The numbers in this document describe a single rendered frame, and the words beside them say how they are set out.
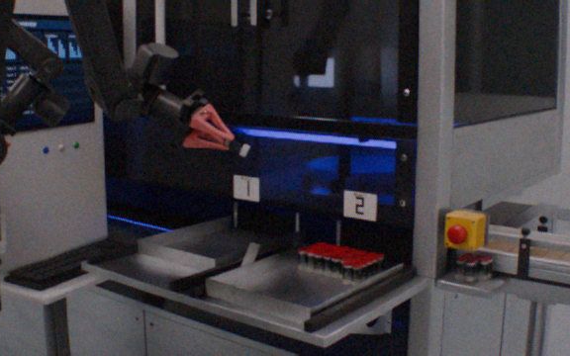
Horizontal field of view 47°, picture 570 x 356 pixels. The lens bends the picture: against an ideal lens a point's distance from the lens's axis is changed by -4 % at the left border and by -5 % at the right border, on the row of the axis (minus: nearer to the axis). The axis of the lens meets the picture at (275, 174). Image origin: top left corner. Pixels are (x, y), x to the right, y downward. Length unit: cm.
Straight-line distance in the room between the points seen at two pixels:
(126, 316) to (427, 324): 107
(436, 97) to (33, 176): 107
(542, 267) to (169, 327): 112
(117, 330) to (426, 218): 121
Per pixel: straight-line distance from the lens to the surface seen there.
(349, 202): 157
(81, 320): 248
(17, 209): 187
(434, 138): 145
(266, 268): 152
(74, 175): 201
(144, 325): 220
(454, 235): 143
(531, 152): 207
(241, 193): 177
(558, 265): 152
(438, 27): 144
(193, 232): 182
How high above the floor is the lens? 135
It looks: 10 degrees down
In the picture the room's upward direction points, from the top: straight up
